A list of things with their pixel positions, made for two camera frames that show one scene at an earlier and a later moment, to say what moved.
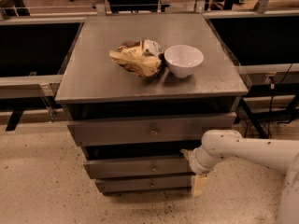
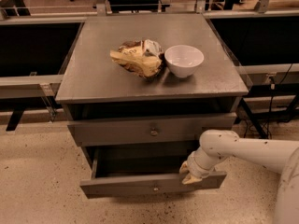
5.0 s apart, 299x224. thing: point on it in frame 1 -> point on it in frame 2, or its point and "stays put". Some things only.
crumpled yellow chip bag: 144,57 stays put
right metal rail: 270,73 stays put
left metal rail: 29,86 stays put
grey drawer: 136,168 -> 120,186
